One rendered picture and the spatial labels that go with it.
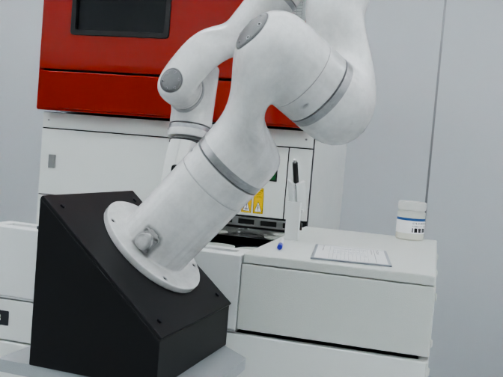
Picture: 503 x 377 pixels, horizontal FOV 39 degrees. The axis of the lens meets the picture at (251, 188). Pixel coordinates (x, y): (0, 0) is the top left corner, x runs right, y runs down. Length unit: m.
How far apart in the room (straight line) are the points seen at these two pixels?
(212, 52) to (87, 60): 0.80
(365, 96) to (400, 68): 2.35
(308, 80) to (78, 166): 1.24
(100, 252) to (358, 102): 0.43
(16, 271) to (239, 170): 0.63
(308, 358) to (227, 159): 0.45
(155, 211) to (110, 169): 1.02
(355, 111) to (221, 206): 0.24
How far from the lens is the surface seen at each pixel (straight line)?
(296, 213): 1.56
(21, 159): 4.00
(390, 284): 1.27
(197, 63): 1.33
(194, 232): 1.07
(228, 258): 1.32
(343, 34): 1.12
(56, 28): 2.15
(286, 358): 1.33
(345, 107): 1.03
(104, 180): 2.10
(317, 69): 1.00
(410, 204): 1.80
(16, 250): 1.51
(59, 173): 2.17
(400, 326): 1.29
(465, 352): 3.47
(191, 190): 1.05
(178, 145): 1.37
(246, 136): 1.02
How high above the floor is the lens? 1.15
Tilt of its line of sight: 3 degrees down
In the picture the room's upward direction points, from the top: 5 degrees clockwise
